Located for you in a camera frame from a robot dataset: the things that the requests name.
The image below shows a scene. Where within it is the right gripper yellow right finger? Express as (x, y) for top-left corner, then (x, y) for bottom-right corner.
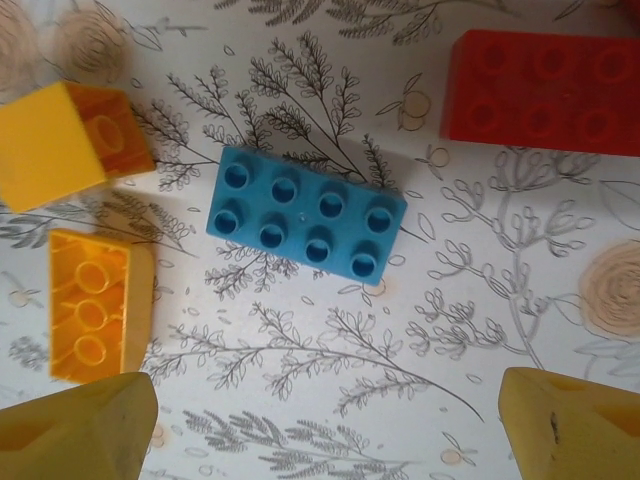
(499, 367), (640, 480)

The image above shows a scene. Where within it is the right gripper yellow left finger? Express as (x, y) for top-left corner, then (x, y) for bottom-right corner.
(0, 372), (159, 480)

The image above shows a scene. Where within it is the yellow-orange lego brick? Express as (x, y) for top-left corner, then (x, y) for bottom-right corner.
(0, 82), (157, 214)
(48, 228), (156, 385)

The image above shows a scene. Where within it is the blue lego brick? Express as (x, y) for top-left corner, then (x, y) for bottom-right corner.
(205, 145), (409, 287)

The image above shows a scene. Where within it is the long red lego brick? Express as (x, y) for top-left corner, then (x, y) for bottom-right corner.
(439, 28), (640, 154)

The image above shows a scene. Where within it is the floral patterned tablecloth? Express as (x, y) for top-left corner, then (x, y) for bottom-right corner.
(0, 0), (640, 480)

